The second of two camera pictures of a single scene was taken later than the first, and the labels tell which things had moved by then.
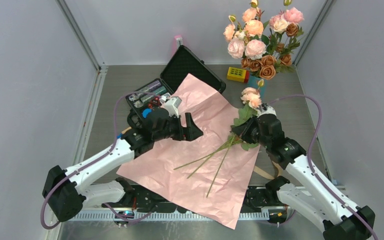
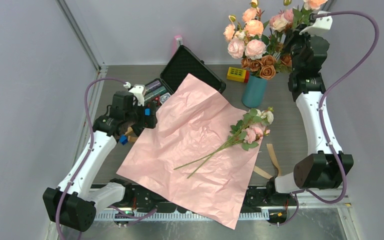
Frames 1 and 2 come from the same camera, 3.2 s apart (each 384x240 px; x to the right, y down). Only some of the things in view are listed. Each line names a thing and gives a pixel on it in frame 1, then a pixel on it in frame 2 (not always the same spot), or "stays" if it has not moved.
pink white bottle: [177, 42] stays
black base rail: [257, 199] stays
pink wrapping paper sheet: [207, 176] stays
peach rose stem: [252, 97] to [302, 16]
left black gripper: [189, 133] to [147, 121]
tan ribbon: [267, 174] stays
